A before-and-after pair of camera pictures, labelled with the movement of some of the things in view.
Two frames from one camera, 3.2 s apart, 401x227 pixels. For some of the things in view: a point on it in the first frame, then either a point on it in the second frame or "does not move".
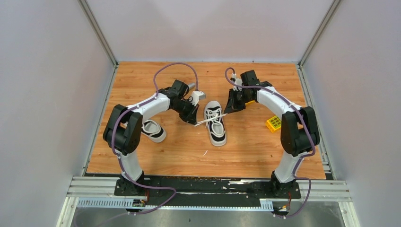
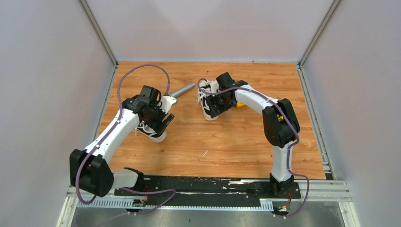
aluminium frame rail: x=321 y=191 does not move
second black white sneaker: x=153 y=131 does not move
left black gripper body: x=185 y=109 to x=156 y=115
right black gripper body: x=238 y=100 to x=221 y=100
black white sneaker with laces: x=213 y=116 to x=207 y=89
